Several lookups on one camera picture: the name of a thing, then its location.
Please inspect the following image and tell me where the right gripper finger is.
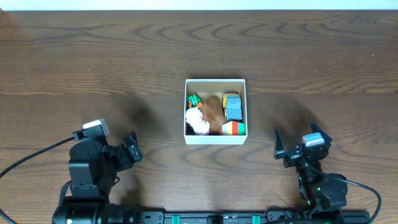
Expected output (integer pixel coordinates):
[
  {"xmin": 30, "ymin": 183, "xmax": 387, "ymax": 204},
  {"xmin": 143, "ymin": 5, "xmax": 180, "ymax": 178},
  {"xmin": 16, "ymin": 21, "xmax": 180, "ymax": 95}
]
[
  {"xmin": 311, "ymin": 120, "xmax": 332, "ymax": 144},
  {"xmin": 274, "ymin": 129, "xmax": 285, "ymax": 159}
]

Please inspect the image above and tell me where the colourful puzzle cube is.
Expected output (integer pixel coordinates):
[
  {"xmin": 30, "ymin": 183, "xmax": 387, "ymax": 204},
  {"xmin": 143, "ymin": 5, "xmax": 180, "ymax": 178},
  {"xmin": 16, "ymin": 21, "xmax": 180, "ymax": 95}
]
[{"xmin": 219, "ymin": 121, "xmax": 246, "ymax": 136}]

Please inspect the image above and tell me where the yellow grey toy truck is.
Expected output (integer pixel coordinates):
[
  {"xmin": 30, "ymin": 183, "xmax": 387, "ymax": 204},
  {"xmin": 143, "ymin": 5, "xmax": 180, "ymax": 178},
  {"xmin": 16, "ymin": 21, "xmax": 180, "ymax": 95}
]
[{"xmin": 223, "ymin": 93, "xmax": 243, "ymax": 121}]

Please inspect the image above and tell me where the pink white plush toy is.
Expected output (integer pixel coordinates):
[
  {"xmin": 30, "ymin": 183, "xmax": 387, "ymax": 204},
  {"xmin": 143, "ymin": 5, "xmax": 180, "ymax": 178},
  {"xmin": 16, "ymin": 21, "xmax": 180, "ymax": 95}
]
[{"xmin": 185, "ymin": 107, "xmax": 210, "ymax": 136}]

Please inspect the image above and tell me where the green round plastic toy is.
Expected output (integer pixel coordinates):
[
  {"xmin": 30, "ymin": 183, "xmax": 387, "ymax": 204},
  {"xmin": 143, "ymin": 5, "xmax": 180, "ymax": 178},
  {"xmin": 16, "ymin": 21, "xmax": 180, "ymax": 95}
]
[{"xmin": 187, "ymin": 94, "xmax": 203, "ymax": 108}]

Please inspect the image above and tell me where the brown plush toy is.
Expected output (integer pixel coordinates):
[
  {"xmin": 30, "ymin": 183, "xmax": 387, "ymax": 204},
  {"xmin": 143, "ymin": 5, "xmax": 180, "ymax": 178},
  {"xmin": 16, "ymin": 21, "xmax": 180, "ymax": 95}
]
[{"xmin": 200, "ymin": 96, "xmax": 226, "ymax": 134}]

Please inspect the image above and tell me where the white cardboard box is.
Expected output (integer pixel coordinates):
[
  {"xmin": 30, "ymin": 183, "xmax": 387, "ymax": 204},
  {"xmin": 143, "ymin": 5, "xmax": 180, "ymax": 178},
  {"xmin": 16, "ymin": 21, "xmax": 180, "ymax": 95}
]
[{"xmin": 183, "ymin": 79, "xmax": 248, "ymax": 145}]

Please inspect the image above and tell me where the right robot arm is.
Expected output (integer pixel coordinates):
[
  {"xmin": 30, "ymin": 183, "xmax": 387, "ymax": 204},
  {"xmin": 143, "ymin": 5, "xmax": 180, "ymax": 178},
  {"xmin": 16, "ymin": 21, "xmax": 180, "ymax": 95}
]
[{"xmin": 274, "ymin": 121, "xmax": 348, "ymax": 218}]

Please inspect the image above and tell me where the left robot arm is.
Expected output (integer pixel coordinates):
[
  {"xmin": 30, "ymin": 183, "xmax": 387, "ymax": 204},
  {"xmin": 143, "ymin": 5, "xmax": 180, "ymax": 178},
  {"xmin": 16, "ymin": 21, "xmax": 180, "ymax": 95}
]
[{"xmin": 52, "ymin": 127, "xmax": 142, "ymax": 224}]

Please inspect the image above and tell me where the right black cable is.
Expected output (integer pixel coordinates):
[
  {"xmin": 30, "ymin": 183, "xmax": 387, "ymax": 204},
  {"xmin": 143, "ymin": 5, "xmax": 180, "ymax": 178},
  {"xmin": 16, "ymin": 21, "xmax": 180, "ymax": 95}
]
[{"xmin": 310, "ymin": 167, "xmax": 382, "ymax": 224}]

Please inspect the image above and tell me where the black cable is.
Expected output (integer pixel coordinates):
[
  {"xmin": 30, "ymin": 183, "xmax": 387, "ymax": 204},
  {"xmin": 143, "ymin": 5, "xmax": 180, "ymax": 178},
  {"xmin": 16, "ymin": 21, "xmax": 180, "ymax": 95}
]
[
  {"xmin": 310, "ymin": 167, "xmax": 382, "ymax": 224},
  {"xmin": 0, "ymin": 136, "xmax": 77, "ymax": 224}
]

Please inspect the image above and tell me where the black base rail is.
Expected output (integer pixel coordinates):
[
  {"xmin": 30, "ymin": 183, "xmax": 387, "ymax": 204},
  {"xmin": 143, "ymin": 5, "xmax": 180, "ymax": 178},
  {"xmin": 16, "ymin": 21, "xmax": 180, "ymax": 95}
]
[{"xmin": 123, "ymin": 208, "xmax": 371, "ymax": 224}]

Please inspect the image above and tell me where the left black cable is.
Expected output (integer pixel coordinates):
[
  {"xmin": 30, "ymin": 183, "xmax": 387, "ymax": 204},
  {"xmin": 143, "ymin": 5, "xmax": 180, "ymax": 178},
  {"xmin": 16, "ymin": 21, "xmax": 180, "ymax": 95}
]
[{"xmin": 0, "ymin": 136, "xmax": 77, "ymax": 224}]

